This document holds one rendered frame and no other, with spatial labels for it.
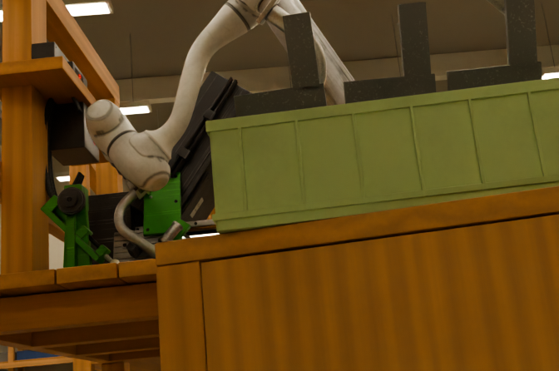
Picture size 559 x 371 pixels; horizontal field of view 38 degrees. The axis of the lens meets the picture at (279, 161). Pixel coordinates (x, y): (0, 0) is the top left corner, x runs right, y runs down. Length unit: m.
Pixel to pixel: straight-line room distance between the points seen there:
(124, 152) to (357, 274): 1.12
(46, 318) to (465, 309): 1.12
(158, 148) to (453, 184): 1.11
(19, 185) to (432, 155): 1.46
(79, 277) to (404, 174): 0.92
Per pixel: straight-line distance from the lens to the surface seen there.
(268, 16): 1.38
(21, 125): 2.45
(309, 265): 1.17
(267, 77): 10.19
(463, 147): 1.21
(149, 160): 2.12
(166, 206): 2.53
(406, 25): 1.36
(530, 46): 1.37
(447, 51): 10.52
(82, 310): 1.95
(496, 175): 1.20
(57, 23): 2.90
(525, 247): 1.15
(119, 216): 2.51
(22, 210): 2.38
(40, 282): 1.91
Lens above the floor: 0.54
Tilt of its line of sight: 17 degrees up
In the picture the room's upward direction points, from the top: 6 degrees counter-clockwise
